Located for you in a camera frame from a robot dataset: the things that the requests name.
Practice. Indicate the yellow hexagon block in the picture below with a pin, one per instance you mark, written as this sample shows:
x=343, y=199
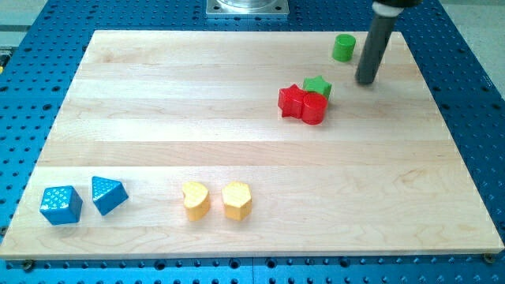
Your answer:
x=237, y=200

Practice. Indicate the wooden board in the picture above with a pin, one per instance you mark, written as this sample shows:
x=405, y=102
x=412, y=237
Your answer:
x=380, y=175

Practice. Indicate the right board clamp screw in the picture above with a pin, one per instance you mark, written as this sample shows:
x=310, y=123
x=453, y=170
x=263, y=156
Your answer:
x=488, y=258

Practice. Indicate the blue cube block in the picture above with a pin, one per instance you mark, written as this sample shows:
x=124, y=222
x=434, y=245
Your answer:
x=61, y=205

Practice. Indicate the grey pusher rod tool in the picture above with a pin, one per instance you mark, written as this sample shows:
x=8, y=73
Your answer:
x=386, y=13

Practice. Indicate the green cylinder block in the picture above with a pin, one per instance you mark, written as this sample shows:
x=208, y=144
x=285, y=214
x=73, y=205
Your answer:
x=343, y=48

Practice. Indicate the red star block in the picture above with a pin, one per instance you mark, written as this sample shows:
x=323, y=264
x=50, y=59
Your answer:
x=291, y=101

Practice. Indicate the green star block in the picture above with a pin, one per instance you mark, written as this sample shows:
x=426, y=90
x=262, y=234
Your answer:
x=317, y=84

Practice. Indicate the red cylinder block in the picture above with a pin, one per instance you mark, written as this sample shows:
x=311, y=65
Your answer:
x=314, y=108

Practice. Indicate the blue triangle block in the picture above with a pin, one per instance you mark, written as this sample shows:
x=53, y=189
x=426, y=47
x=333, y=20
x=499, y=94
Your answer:
x=107, y=194

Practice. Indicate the left board clamp screw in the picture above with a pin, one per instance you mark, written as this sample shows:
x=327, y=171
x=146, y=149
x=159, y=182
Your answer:
x=28, y=265

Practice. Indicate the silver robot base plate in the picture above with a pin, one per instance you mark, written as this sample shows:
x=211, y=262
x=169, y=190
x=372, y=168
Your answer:
x=247, y=7

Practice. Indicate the board clamp screw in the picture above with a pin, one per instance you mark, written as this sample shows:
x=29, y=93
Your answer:
x=28, y=265
x=488, y=258

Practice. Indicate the yellow heart block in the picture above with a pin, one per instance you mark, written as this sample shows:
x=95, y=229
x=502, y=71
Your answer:
x=196, y=200

